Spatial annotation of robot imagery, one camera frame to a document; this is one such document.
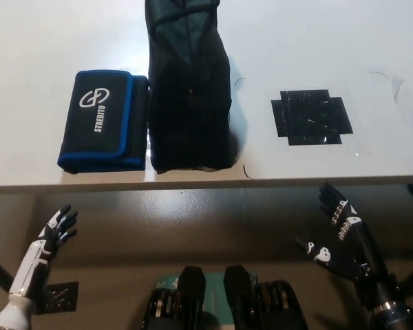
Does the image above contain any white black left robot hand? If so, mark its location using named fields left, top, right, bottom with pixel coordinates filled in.
left=8, top=204, right=79, bottom=298

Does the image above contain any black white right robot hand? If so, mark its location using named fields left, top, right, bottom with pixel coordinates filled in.
left=295, top=181, right=399, bottom=310

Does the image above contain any black fabric lunch bag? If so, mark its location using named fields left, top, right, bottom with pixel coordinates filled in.
left=146, top=0, right=233, bottom=175

